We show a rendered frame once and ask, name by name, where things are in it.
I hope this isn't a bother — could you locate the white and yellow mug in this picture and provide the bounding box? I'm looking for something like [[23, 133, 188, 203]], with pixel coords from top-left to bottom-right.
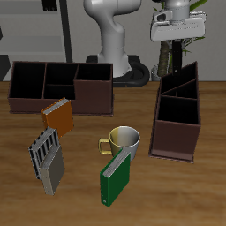
[[97, 125, 141, 162]]

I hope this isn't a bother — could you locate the wide dark brown desk caddy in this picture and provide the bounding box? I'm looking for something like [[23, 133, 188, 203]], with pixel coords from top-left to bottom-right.
[[7, 60, 115, 117]]

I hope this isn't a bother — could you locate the orange book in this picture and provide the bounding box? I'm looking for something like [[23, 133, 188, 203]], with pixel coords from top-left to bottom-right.
[[40, 97, 75, 139]]

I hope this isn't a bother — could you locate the black and white striped book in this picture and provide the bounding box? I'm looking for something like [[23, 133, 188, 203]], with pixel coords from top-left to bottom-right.
[[27, 126, 61, 181]]

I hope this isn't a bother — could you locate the green book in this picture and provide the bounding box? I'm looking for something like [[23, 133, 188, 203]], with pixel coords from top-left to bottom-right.
[[99, 147, 132, 208]]

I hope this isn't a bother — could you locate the grey shelf unit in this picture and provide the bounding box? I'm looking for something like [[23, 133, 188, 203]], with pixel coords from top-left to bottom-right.
[[0, 0, 73, 64]]

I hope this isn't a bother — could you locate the grey book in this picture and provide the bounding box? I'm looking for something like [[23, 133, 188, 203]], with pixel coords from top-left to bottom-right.
[[39, 143, 66, 197]]

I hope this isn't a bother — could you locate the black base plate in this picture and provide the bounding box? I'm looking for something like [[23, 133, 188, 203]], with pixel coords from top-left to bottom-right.
[[85, 54, 151, 88]]

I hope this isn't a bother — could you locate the green pot plant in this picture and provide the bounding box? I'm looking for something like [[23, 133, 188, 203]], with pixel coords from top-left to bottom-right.
[[150, 0, 208, 83]]

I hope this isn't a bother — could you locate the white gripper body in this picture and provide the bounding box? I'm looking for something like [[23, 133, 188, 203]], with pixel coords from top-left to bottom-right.
[[150, 11, 207, 42]]

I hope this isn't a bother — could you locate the narrow dark brown desk caddy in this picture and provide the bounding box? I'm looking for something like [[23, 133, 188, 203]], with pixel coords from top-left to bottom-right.
[[147, 60, 202, 164]]

